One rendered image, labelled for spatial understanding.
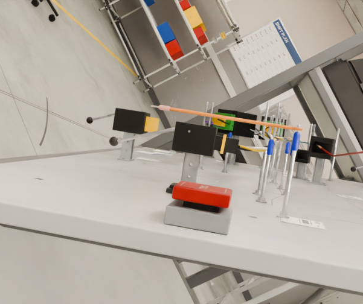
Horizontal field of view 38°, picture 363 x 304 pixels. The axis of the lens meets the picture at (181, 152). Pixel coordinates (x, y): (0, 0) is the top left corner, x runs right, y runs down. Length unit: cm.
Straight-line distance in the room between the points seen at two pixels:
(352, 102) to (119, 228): 138
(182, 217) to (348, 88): 134
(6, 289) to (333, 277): 46
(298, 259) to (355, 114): 135
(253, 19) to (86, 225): 835
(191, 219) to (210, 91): 802
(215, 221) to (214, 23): 836
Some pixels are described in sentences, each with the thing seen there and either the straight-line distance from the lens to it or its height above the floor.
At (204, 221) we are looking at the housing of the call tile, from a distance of 45.
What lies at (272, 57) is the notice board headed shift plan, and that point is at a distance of 848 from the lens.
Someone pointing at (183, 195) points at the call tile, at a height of 110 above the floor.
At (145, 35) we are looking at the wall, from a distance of 896.
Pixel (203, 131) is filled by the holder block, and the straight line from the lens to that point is 70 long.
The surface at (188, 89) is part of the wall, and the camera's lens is 853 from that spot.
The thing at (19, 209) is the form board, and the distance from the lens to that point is 45.
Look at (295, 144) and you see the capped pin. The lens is 60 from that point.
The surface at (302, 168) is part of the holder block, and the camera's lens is 134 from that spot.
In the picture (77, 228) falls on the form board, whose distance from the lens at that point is 44.
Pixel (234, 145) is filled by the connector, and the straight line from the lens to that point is 71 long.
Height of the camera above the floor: 117
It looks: 8 degrees down
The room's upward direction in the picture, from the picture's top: 63 degrees clockwise
